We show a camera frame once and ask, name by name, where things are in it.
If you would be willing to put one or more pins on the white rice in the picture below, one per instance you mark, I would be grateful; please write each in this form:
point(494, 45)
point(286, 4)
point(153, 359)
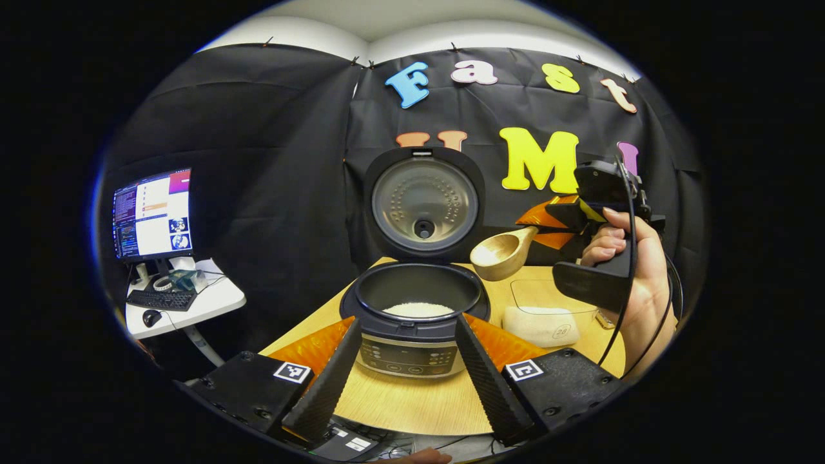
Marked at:
point(419, 310)

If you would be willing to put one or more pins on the black keyboard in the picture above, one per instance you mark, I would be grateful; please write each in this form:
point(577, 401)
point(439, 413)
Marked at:
point(161, 299)

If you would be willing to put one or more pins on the teal crumpled plastic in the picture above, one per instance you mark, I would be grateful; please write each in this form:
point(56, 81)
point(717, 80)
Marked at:
point(185, 280)

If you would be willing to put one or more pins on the white rice box clear lid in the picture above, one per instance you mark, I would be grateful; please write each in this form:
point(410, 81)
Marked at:
point(538, 325)

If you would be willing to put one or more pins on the white side table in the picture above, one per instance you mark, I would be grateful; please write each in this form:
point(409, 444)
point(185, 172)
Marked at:
point(206, 306)

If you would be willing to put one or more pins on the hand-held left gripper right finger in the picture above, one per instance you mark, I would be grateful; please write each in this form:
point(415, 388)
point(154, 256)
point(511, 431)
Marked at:
point(490, 386)

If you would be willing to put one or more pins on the black computer mouse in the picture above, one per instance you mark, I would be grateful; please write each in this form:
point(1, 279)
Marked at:
point(152, 318)

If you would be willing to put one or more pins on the computer monitor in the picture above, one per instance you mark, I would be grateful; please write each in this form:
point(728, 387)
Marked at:
point(155, 216)

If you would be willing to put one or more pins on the white tape roll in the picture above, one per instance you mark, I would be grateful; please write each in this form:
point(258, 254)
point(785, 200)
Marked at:
point(163, 283)

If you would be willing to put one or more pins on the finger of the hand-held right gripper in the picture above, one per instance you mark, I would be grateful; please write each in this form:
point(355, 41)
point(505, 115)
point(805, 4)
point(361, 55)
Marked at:
point(561, 209)
point(557, 238)

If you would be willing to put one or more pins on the grey silver rice cooker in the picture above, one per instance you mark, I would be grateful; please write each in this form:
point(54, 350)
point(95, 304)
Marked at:
point(412, 351)

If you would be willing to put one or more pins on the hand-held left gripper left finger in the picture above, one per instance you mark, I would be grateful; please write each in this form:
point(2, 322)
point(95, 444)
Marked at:
point(329, 386)

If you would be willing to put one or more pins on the black box white labels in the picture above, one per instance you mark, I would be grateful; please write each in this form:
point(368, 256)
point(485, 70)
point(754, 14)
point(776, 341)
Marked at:
point(345, 444)

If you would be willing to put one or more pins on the wooden spoon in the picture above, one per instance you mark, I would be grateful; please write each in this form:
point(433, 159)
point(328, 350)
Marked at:
point(499, 256)

